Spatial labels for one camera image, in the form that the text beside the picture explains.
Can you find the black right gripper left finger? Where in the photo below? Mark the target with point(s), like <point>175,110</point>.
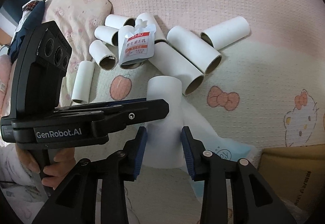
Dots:
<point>94,191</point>

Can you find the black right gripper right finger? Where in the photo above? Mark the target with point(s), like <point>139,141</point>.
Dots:
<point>253,199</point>

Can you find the translucent white plastic pouch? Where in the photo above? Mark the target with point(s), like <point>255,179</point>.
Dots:
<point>201,129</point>

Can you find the white paper tube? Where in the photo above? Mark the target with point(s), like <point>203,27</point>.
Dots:
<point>202,55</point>
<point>148,20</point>
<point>118,21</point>
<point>106,34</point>
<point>226,33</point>
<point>163,147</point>
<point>82,84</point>
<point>171,63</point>
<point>102,55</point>

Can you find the person's left hand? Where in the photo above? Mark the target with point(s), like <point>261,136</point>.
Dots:
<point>64,161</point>

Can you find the brown cardboard box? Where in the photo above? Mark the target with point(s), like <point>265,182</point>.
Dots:
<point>295,174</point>

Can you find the dark plaid clothing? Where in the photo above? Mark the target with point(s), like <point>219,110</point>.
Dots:
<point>33,12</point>

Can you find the pink My Melody pillow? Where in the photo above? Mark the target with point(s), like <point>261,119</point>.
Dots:
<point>77,20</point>

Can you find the white red-label sachet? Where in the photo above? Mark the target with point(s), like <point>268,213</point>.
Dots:
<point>135,45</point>

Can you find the pink Hello Kitty blanket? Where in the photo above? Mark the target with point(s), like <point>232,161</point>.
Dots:
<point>268,90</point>

